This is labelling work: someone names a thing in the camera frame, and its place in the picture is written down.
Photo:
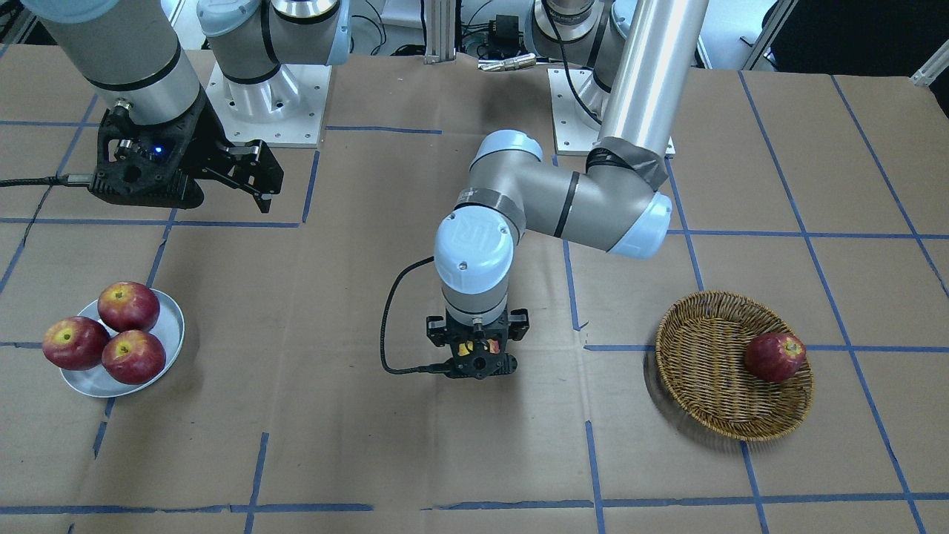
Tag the yellow red apple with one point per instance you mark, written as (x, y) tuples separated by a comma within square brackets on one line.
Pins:
[(479, 346)]

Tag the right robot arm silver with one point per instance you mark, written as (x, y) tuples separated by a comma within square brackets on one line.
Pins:
[(251, 41)]

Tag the light blue round plate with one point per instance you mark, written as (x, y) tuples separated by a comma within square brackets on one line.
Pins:
[(169, 328)]

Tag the red apple plate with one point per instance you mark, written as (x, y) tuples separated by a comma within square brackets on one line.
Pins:
[(126, 306), (134, 357), (75, 343)]

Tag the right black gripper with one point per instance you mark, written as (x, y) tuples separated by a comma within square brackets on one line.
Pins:
[(210, 139)]

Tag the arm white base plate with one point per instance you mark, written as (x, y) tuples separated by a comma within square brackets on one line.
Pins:
[(567, 111), (311, 104)]

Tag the red apple plate back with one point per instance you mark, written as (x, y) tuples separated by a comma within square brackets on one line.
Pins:
[(126, 306)]

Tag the dark red basket apple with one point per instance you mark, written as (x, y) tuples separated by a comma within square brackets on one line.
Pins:
[(775, 356)]

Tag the aluminium frame post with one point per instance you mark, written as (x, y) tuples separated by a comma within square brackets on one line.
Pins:
[(440, 20)]

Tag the red apple plate front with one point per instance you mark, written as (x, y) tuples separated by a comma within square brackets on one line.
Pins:
[(134, 357)]

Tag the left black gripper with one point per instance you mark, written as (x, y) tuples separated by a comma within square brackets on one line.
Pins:
[(437, 332)]

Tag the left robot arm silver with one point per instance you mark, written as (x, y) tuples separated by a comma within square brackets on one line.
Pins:
[(614, 205)]

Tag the brown wicker basket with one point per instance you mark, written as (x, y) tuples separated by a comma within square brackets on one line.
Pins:
[(699, 349)]

